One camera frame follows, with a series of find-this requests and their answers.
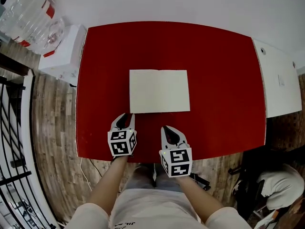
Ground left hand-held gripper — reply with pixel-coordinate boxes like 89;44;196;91
107;113;138;157

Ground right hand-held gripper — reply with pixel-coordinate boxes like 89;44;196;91
159;125;193;178

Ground person's left forearm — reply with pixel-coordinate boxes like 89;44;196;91
88;155;129;216

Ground person's right forearm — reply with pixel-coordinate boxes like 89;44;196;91
175;175;224;220

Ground person's legs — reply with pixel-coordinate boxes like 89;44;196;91
122;165;184;193

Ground small black floor object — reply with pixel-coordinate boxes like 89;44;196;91
190;172;212;192

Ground red tablecloth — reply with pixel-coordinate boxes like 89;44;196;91
75;21;267;164

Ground person's beige shirt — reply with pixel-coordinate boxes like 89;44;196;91
64;188;253;229

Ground white water dispenser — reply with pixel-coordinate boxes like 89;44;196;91
38;24;87;87

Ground black office chair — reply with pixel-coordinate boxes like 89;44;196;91
228;149;305;224

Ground black metal railing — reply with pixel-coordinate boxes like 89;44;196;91
0;75;60;229

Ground white desk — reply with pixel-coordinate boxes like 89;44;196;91
252;39;303;118

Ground brown wooden handrail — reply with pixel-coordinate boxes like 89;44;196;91
0;52;33;76

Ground cluttered white shelf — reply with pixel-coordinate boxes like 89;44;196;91
252;199;305;229

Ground large clear water bottle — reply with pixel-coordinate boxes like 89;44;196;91
0;0;65;55

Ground black cable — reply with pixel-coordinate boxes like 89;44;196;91
89;158;103;177

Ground white cable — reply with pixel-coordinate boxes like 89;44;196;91
80;156;92;192

